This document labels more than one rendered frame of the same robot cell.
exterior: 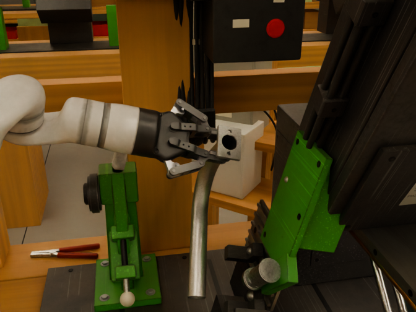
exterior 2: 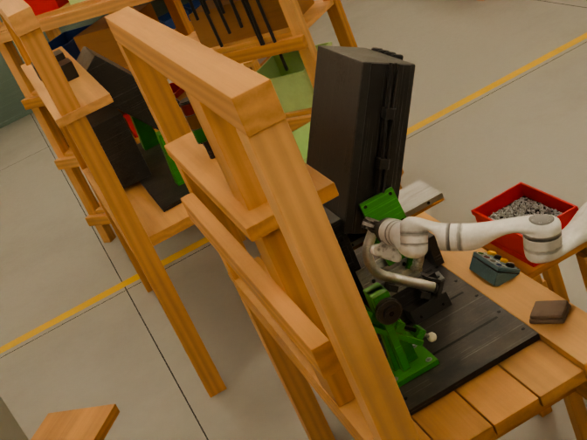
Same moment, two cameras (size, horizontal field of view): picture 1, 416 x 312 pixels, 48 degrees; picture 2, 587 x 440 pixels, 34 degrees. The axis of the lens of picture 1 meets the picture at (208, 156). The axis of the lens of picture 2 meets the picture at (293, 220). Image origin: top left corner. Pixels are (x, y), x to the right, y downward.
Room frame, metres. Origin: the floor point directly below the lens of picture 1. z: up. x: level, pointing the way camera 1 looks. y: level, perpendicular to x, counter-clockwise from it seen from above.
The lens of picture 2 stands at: (0.94, 2.41, 2.48)
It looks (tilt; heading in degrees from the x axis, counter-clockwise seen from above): 25 degrees down; 269
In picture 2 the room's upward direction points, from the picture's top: 24 degrees counter-clockwise
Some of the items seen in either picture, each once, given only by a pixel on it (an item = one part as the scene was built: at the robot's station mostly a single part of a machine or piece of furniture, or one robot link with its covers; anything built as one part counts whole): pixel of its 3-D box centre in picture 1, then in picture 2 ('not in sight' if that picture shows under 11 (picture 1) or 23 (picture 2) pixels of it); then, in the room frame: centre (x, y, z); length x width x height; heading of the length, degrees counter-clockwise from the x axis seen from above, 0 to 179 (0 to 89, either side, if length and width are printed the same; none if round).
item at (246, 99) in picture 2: not in sight; (173, 55); (1.03, -0.17, 1.89); 1.50 x 0.09 x 0.09; 101
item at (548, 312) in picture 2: not in sight; (549, 311); (0.37, 0.22, 0.91); 0.10 x 0.08 x 0.03; 140
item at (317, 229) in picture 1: (311, 201); (385, 223); (0.66, -0.17, 1.17); 0.13 x 0.12 x 0.20; 101
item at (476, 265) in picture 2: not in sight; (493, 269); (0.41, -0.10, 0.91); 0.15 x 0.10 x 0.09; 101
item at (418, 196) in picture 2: (405, 233); (380, 217); (0.65, -0.32, 1.11); 0.39 x 0.16 x 0.03; 11
